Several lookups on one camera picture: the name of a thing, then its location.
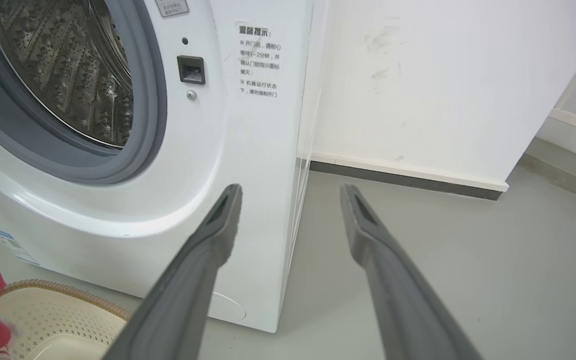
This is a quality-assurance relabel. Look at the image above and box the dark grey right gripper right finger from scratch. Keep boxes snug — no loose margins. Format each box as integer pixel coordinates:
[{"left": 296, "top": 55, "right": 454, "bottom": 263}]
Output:
[{"left": 339, "top": 183, "right": 484, "bottom": 360}]

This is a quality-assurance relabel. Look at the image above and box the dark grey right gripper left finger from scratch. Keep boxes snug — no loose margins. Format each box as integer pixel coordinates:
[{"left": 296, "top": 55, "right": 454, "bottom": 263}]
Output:
[{"left": 101, "top": 183, "right": 243, "bottom": 360}]

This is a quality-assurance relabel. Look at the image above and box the cream perforated laundry basket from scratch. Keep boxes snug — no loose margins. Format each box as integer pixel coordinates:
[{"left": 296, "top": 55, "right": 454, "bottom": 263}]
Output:
[{"left": 0, "top": 279, "right": 133, "bottom": 360}]

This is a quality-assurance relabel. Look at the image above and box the white front-load washing machine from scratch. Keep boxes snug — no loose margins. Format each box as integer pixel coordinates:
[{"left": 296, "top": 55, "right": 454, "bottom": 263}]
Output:
[{"left": 0, "top": 0, "right": 331, "bottom": 334}]

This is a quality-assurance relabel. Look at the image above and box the steel washing machine drum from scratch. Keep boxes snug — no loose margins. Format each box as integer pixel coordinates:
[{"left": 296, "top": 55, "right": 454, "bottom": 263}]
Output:
[{"left": 0, "top": 0, "right": 134, "bottom": 149}]

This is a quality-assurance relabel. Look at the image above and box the white and grey baseboard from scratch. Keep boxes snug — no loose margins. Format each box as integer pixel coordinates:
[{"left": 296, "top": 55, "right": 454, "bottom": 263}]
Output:
[{"left": 295, "top": 152, "right": 510, "bottom": 202}]

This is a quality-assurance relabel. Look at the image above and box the blue energy label sticker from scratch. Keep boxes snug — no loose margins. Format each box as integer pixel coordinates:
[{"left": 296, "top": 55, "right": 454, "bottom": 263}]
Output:
[{"left": 0, "top": 226, "right": 40, "bottom": 266}]

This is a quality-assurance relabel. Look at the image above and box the grey rubber door gasket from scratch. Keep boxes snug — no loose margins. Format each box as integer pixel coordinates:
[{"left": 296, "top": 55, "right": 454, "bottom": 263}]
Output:
[{"left": 0, "top": 0, "right": 168, "bottom": 186}]

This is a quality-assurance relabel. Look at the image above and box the black door latch socket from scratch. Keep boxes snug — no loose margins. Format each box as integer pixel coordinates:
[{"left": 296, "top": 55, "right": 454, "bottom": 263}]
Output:
[{"left": 176, "top": 55, "right": 207, "bottom": 85}]

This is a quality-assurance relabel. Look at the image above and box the Chinese text warning sticker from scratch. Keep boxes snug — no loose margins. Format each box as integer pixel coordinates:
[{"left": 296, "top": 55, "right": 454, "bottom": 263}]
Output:
[{"left": 235, "top": 21, "right": 285, "bottom": 101}]

